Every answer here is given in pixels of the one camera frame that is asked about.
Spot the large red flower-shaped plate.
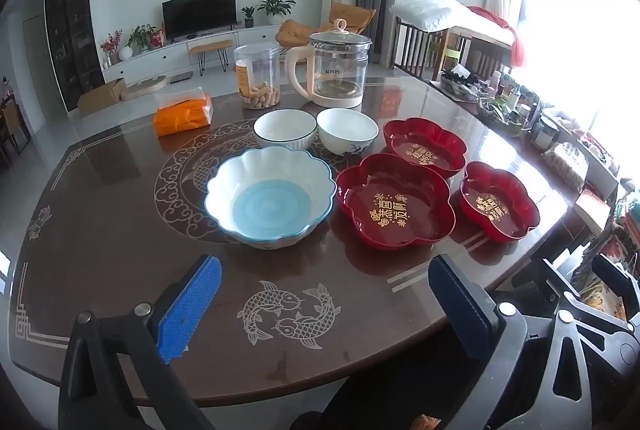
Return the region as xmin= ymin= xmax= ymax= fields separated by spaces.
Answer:
xmin=335 ymin=153 xmax=456 ymax=251

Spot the round beige floor cushion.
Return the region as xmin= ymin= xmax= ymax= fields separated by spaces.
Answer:
xmin=121 ymin=75 xmax=169 ymax=101

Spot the white television cabinet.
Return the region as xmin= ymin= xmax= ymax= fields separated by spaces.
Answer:
xmin=102 ymin=24 xmax=286 ymax=83

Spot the bushy green potted plant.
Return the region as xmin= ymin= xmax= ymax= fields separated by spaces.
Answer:
xmin=127 ymin=24 xmax=157 ymax=53

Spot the white pillow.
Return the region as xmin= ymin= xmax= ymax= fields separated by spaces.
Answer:
xmin=389 ymin=0 xmax=482 ymax=32

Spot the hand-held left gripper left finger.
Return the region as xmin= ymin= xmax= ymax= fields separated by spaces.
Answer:
xmin=57 ymin=254 xmax=223 ymax=430

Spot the orange lounge chair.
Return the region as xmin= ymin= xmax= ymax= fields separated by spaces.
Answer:
xmin=275 ymin=2 xmax=377 ymax=61

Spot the row of bottles and jars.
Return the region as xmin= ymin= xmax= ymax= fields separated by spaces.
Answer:
xmin=440 ymin=64 xmax=563 ymax=153

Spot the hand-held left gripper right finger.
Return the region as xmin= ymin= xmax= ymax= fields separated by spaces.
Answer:
xmin=428 ymin=254 xmax=608 ymax=430

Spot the vase with red flowers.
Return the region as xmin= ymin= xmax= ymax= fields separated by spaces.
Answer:
xmin=99 ymin=29 xmax=124 ymax=67

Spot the red cloth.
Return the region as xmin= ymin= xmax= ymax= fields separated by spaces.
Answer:
xmin=469 ymin=6 xmax=525 ymax=67

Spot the tall black display cabinet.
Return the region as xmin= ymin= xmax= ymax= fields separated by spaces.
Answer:
xmin=43 ymin=0 xmax=107 ymax=112

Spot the cardboard box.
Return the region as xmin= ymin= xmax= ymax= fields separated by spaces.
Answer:
xmin=77 ymin=78 xmax=127 ymax=116

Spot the small red flower-shaped plate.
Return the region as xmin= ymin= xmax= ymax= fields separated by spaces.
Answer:
xmin=457 ymin=161 xmax=541 ymax=244

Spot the black flat television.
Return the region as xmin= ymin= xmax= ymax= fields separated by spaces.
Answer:
xmin=162 ymin=0 xmax=237 ymax=42

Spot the white bowl with blue flower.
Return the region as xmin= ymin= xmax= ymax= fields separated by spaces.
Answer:
xmin=316 ymin=108 xmax=379 ymax=156

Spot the dark wooden railing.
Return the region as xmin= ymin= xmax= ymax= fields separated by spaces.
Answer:
xmin=394 ymin=19 xmax=512 ymax=82

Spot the white bowl with black rim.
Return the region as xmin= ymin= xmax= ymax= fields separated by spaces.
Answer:
xmin=253 ymin=109 xmax=318 ymax=152

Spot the medium red flower-shaped plate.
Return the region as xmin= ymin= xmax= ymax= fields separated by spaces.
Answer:
xmin=383 ymin=117 xmax=468 ymax=179

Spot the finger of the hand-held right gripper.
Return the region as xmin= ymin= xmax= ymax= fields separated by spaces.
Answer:
xmin=591 ymin=254 xmax=640 ymax=313
xmin=541 ymin=259 xmax=590 ymax=308

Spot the large scalloped blue white bowl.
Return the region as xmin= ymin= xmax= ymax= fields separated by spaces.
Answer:
xmin=204 ymin=146 xmax=338 ymax=251

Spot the wooden dining chair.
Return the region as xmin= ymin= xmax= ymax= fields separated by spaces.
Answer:
xmin=0 ymin=95 xmax=32 ymax=167

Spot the wooden bench with hairpin legs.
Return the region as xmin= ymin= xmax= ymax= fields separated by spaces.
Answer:
xmin=188 ymin=39 xmax=236 ymax=76

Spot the large leafy potted plant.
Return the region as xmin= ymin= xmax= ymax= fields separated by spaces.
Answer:
xmin=257 ymin=0 xmax=297 ymax=26

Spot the orange tissue pack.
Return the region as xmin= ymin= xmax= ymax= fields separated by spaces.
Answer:
xmin=152 ymin=92 xmax=215 ymax=139

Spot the clear plastic snack jar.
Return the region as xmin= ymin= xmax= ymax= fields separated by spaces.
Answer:
xmin=233 ymin=44 xmax=282 ymax=110

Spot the glass kettle with cream handle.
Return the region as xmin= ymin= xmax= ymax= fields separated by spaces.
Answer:
xmin=285 ymin=19 xmax=373 ymax=109

